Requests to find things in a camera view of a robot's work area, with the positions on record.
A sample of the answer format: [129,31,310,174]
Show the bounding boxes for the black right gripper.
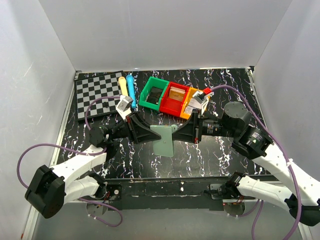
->
[168,108,236,144]

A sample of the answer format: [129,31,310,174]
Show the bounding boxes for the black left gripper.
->
[109,111,163,145]

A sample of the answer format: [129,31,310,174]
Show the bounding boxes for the mint green card holder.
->
[150,124,178,158]

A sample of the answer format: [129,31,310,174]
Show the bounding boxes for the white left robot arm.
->
[25,112,161,219]

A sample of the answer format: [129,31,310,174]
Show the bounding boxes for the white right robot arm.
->
[172,101,320,227]

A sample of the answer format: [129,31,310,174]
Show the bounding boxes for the white cards in orange bin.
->
[184,98,202,115]

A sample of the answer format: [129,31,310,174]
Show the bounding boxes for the black cards in green bin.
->
[146,86,163,105]

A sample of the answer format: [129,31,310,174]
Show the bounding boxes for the tan cards in red bin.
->
[168,86,186,102]

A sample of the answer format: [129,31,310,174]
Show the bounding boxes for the orange plastic bin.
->
[180,87,212,119]

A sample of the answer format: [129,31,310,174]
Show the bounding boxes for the red plastic bin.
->
[159,81,190,117]

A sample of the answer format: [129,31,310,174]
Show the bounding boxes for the green plastic bin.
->
[139,76,169,111]

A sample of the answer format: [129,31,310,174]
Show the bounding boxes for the blue marker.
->
[126,74,137,109]

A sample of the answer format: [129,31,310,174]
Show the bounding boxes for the cream yellow marker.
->
[118,76,129,96]

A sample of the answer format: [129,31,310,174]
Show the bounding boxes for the black grey checkerboard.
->
[74,71,126,121]

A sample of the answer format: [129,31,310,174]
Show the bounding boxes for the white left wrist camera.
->
[116,95,133,120]

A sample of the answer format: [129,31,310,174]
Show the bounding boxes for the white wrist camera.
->
[116,95,133,120]
[192,87,213,115]

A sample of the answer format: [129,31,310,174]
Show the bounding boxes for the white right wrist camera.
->
[192,87,213,115]

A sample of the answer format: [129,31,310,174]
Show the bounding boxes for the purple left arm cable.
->
[16,96,124,228]

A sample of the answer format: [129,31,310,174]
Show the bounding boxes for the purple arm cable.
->
[16,96,124,228]
[209,84,301,240]

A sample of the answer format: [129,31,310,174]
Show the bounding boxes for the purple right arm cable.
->
[209,84,301,240]

